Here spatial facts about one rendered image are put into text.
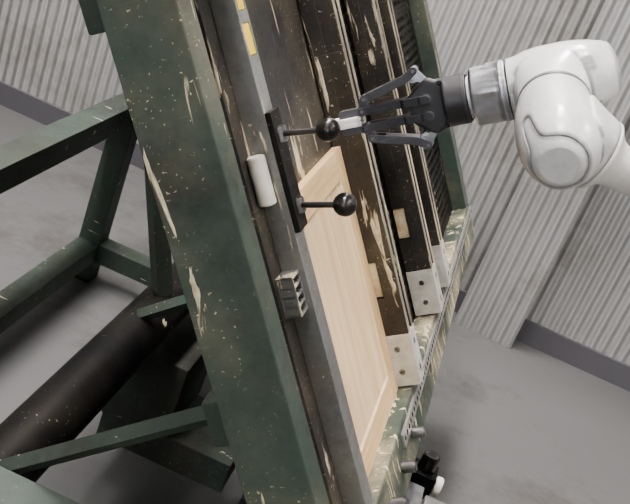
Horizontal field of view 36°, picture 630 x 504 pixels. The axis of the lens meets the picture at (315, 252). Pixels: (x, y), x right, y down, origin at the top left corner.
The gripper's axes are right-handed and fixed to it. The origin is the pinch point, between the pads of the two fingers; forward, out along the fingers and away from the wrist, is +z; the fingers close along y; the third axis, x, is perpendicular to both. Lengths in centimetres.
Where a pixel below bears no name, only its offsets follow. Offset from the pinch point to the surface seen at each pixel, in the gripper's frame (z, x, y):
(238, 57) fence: 13.1, 1.0, 13.4
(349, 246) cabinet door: 14, -37, -31
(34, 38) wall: 233, -321, 24
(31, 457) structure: 64, 15, -44
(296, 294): 12.5, 4.9, -24.8
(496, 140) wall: 8, -310, -73
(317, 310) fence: 11.5, -0.3, -30.0
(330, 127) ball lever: 0.4, 5.0, 0.6
